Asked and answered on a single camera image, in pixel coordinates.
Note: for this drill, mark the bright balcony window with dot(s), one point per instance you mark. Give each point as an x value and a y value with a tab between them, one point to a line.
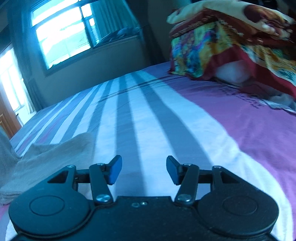
10	78

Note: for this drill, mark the grey pants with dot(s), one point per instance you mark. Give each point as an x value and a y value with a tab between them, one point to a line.
46	162

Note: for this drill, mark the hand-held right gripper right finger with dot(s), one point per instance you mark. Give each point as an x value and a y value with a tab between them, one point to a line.
173	170

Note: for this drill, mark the brown wooden door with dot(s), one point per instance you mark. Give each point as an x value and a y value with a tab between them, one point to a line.
8	120

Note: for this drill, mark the dark blue curtain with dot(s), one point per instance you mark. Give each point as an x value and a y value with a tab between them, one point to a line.
22	64

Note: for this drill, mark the striped bed sheet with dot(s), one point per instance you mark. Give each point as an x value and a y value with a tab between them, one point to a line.
185	129

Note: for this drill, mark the cream brown-spotted blanket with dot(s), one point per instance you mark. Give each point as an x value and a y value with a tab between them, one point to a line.
242	14

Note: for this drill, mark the white pillow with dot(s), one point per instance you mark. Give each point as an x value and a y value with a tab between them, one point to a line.
233	71

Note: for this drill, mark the sliding glass window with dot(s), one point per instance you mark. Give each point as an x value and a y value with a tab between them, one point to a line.
69	34

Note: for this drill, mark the light crumpled cloth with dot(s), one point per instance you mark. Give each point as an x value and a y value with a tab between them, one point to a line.
281	102

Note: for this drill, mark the colourful printed blanket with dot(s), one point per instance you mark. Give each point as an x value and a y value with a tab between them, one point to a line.
203	51

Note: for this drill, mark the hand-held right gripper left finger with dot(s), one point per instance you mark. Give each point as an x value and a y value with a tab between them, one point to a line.
114	171

